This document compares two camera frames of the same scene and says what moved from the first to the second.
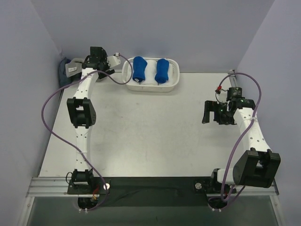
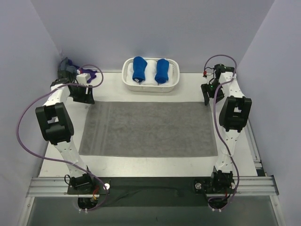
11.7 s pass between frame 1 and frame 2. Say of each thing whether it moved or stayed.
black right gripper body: moved
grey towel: moved
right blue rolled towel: stayed
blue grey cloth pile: stayed
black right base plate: stayed
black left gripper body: moved
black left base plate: stayed
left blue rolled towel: stayed
